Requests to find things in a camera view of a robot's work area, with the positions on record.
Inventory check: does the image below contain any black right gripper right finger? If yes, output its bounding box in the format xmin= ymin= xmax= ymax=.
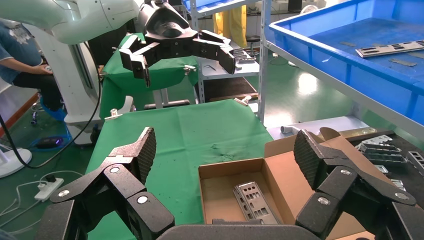
xmin=293 ymin=129 xmax=424 ymax=240

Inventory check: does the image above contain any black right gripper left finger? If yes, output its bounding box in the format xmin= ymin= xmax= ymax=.
xmin=34 ymin=126 xmax=176 ymax=240

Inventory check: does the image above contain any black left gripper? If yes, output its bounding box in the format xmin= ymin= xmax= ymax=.
xmin=118 ymin=0 xmax=237 ymax=89

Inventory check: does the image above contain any person bare forearm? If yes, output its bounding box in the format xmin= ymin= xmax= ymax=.
xmin=0 ymin=55 xmax=44 ymax=76

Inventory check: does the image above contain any small blue plastic tray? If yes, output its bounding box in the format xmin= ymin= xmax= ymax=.
xmin=181 ymin=0 xmax=258 ymax=16

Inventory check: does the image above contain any grey metal parts pile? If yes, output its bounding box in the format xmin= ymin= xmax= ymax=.
xmin=231 ymin=46 xmax=258 ymax=65

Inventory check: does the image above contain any brown cardboard box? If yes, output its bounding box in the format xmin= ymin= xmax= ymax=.
xmin=198 ymin=126 xmax=397 ymax=240

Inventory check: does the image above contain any large blue plastic tray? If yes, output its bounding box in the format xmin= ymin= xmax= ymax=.
xmin=267 ymin=0 xmax=424 ymax=126

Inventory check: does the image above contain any person hand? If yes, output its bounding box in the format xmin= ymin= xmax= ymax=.
xmin=37 ymin=64 xmax=54 ymax=76

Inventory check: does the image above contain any small green table cloth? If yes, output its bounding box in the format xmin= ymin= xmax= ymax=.
xmin=99 ymin=32 xmax=200 ymax=119

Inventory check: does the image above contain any grey perforated shelf rack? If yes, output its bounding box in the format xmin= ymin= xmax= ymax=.
xmin=181 ymin=0 xmax=266 ymax=104

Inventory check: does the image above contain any yellow hanging garment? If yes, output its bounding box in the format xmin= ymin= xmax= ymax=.
xmin=212 ymin=4 xmax=249 ymax=49

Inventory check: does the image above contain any black round stool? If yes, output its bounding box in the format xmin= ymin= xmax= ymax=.
xmin=245 ymin=34 xmax=262 ymax=57

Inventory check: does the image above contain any large green table cloth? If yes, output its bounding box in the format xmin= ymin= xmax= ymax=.
xmin=85 ymin=98 xmax=275 ymax=240

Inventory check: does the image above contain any white power strip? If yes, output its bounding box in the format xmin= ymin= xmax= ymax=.
xmin=33 ymin=177 xmax=65 ymax=203

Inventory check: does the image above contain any white plastic pipe fitting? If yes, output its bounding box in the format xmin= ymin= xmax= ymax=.
xmin=280 ymin=125 xmax=301 ymax=136

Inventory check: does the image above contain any black device purple light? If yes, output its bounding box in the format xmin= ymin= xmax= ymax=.
xmin=36 ymin=136 xmax=64 ymax=150

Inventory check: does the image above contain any white metal shelf rack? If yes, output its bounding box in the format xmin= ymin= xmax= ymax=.
xmin=257 ymin=0 xmax=424 ymax=142

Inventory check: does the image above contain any blue shoe cover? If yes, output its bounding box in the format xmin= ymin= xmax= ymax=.
xmin=40 ymin=97 xmax=67 ymax=122

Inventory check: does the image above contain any white round stand base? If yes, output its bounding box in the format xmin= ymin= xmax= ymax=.
xmin=0 ymin=145 xmax=33 ymax=179

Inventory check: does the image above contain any white robot torso column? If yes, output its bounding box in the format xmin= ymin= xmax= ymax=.
xmin=24 ymin=23 xmax=135 ymax=147

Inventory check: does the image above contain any seated person blue shirt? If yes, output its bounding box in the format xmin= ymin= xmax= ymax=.
xmin=0 ymin=18 xmax=64 ymax=114

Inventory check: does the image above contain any grey table frame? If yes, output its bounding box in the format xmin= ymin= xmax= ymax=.
xmin=143 ymin=87 xmax=200 ymax=111

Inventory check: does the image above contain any dark metal bracket stack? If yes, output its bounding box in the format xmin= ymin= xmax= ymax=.
xmin=355 ymin=142 xmax=409 ymax=167

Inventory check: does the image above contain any white power cable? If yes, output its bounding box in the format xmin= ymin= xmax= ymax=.
xmin=0 ymin=169 xmax=86 ymax=235

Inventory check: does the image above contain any blue hose loop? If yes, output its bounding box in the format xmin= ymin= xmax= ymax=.
xmin=29 ymin=125 xmax=73 ymax=153

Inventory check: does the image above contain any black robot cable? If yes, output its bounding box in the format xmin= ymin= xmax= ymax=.
xmin=0 ymin=41 xmax=103 ymax=170

